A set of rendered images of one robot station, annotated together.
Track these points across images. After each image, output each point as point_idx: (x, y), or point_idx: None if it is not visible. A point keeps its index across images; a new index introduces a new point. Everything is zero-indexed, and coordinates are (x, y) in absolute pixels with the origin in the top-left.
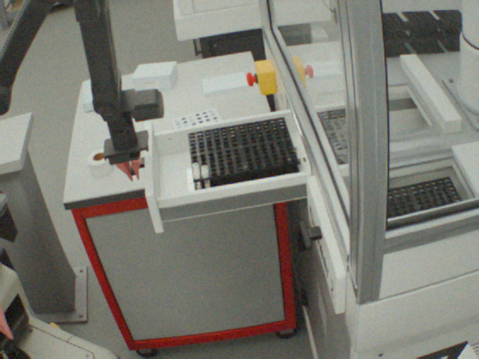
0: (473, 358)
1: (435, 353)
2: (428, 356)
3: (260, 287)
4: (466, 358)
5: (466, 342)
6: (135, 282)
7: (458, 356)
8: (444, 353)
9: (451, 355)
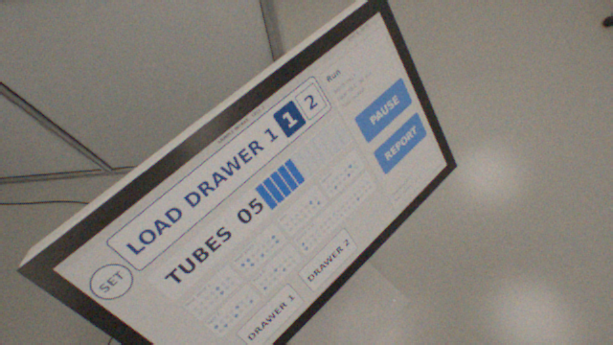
0: (30, 252)
1: (70, 302)
2: (81, 309)
3: None
4: (34, 250)
5: (18, 268)
6: None
7: (40, 251)
8: (57, 284)
9: (48, 264)
